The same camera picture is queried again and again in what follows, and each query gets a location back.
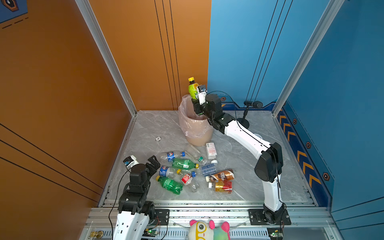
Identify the black microphone on stand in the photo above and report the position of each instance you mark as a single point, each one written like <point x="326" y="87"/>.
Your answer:
<point x="249" y="104"/>

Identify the clear water bottle blue label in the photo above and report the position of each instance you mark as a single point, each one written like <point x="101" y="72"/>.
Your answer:
<point x="206" y="170"/>

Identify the pepsi bottle yellow cap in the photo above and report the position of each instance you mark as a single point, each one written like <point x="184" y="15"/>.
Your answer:
<point x="169" y="172"/>

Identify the red gold tea bottle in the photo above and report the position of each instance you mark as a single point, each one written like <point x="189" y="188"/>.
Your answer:
<point x="222" y="187"/>

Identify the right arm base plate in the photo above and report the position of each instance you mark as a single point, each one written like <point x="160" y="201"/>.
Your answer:
<point x="265" y="217"/>

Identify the yellow green tea bottle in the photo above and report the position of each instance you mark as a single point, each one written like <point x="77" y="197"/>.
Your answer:
<point x="193" y="89"/>

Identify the brass knob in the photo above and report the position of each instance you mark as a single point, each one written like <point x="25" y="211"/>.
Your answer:
<point x="96" y="234"/>

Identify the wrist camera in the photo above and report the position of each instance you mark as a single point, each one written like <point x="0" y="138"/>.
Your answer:
<point x="130" y="161"/>
<point x="202" y="92"/>

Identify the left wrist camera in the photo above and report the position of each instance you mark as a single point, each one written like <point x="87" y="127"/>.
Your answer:
<point x="130" y="161"/>

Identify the brown coffee bottle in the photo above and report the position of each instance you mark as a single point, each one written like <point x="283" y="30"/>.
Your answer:
<point x="225" y="175"/>

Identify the clear bottle red label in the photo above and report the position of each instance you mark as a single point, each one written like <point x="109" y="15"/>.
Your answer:
<point x="190" y="183"/>

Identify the aluminium rail frame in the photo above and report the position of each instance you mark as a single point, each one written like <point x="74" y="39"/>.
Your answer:
<point x="308" y="223"/>

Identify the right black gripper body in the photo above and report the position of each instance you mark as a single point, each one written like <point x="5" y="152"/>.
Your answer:
<point x="201" y="109"/>

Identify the green circuit board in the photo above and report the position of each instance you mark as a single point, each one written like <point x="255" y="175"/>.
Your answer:
<point x="275" y="234"/>
<point x="150" y="233"/>

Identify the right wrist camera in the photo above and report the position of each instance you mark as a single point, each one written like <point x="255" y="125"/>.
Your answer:
<point x="202" y="92"/>

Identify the beige bin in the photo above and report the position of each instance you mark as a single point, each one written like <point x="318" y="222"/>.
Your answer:
<point x="196" y="132"/>

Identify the plush toy colourful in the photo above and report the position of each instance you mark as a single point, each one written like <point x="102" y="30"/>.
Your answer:
<point x="200" y="230"/>

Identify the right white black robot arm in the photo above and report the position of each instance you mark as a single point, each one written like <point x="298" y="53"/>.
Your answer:
<point x="269" y="156"/>

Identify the right green circuit board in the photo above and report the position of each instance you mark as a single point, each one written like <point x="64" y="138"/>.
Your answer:
<point x="275" y="234"/>

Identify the left green circuit board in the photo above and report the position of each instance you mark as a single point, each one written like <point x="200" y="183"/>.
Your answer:
<point x="150" y="233"/>

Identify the pink plastic bin liner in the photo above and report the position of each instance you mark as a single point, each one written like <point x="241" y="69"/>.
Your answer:
<point x="192" y="123"/>

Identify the white pink carton box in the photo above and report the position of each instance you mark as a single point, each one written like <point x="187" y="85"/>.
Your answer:
<point x="211" y="151"/>

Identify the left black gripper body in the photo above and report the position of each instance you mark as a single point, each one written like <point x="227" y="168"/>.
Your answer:
<point x="149" y="172"/>

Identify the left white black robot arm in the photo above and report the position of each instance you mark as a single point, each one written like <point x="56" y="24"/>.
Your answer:
<point x="135" y="212"/>

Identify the clear crushed bottle green cap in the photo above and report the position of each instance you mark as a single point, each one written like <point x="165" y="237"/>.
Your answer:
<point x="194" y="153"/>

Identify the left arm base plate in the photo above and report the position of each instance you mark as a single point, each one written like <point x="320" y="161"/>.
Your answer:
<point x="161" y="217"/>

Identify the small pepsi bottle blue cap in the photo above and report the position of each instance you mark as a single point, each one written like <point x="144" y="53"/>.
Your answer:
<point x="170" y="156"/>

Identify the green sprite bottle yellow cap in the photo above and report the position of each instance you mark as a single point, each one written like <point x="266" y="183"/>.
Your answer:
<point x="184" y="164"/>

